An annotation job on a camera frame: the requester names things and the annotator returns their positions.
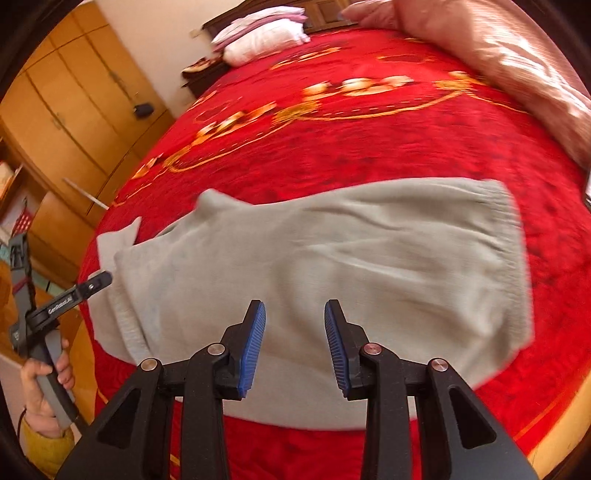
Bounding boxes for dark wooden headboard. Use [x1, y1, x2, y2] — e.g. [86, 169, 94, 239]
[201, 0, 353, 38]

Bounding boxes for pink quilted duvet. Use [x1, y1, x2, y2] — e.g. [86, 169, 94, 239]
[341, 0, 590, 169]

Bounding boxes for white lower pillow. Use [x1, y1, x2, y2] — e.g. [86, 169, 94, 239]
[222, 18, 311, 67]

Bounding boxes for black bag on wardrobe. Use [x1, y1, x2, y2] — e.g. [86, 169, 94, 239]
[133, 102, 154, 119]

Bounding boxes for pink upper pillow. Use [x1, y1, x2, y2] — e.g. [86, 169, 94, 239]
[211, 6, 308, 52]

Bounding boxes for yellow sleeve forearm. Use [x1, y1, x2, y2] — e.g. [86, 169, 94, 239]
[21, 412, 75, 479]

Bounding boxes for items on nightstand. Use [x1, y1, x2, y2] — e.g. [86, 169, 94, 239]
[181, 55, 222, 78]

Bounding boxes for dark wooden nightstand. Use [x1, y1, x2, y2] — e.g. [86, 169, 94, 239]
[181, 59, 231, 99]

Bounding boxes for grey knit pants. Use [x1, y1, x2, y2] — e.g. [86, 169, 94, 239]
[89, 178, 534, 430]

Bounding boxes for wooden wardrobe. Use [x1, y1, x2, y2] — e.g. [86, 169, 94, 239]
[1, 1, 174, 286]

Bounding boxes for red floral bedspread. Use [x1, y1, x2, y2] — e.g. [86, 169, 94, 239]
[97, 29, 590, 474]

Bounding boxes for person's left hand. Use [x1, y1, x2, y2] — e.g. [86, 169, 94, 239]
[19, 338, 76, 439]

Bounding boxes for red basket on shelf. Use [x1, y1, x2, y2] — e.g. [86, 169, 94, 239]
[10, 198, 35, 237]

